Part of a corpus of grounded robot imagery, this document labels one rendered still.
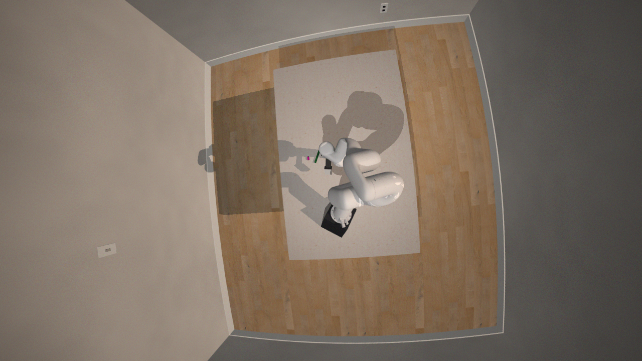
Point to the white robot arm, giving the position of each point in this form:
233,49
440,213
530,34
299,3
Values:
360,190

